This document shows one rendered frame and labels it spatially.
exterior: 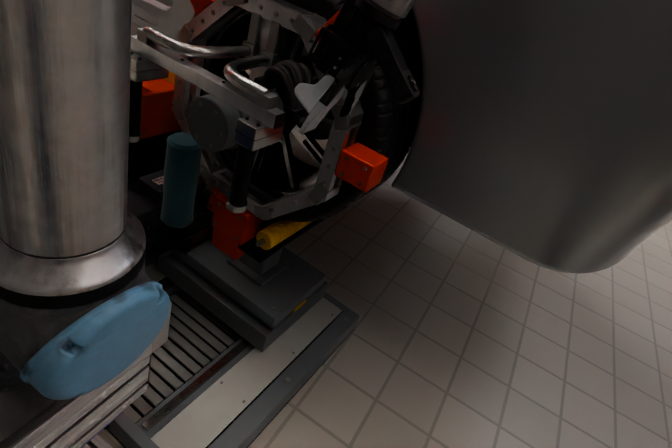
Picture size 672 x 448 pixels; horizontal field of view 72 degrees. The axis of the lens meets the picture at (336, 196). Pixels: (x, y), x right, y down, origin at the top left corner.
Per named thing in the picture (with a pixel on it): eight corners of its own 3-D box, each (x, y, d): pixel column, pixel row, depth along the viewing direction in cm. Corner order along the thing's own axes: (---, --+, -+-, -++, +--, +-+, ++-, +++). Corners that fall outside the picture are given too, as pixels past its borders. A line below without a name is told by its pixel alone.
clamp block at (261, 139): (281, 141, 95) (286, 118, 93) (252, 152, 88) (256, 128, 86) (263, 131, 97) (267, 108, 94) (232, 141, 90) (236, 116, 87)
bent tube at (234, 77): (323, 95, 102) (335, 48, 97) (266, 110, 87) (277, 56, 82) (263, 65, 108) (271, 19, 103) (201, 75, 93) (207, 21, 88)
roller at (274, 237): (322, 219, 150) (326, 204, 147) (263, 258, 127) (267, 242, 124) (308, 210, 152) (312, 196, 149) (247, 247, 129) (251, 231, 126)
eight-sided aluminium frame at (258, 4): (323, 242, 124) (388, 43, 96) (309, 252, 119) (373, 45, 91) (183, 153, 143) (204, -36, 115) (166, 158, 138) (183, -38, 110)
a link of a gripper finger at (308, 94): (277, 114, 70) (316, 69, 70) (307, 138, 69) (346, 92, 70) (273, 107, 66) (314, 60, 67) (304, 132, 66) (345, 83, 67)
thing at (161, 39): (256, 61, 109) (264, 16, 104) (193, 70, 94) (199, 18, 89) (203, 35, 115) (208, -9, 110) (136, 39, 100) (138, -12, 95)
